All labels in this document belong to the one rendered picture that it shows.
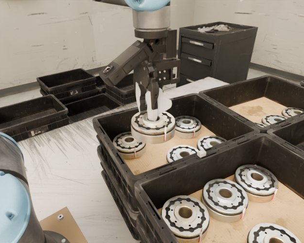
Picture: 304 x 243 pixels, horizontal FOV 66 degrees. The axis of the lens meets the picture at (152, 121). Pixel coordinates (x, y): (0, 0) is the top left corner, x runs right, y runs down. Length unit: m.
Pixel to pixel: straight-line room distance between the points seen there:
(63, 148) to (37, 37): 2.59
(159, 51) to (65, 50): 3.15
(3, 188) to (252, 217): 0.50
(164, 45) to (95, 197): 0.51
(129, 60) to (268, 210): 0.46
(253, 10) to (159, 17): 3.84
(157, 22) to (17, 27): 3.02
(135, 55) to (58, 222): 0.42
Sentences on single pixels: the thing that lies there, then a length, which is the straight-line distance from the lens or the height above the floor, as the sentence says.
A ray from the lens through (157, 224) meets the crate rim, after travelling 0.44.
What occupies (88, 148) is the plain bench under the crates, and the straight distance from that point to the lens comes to 0.99.
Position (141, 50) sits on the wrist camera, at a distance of 0.49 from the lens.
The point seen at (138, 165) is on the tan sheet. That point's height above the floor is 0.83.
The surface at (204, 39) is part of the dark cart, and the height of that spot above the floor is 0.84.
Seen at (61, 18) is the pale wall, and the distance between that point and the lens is 3.55.
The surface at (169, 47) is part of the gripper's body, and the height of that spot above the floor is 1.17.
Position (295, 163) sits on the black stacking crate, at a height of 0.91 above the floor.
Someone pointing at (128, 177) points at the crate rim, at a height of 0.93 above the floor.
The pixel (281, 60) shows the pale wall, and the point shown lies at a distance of 4.14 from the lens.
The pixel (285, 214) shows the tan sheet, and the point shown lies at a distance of 0.65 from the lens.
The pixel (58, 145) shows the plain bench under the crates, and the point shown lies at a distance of 1.05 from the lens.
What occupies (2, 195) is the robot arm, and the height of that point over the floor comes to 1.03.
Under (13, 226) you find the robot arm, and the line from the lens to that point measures 0.40.
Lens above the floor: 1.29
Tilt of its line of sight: 31 degrees down
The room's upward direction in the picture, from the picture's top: straight up
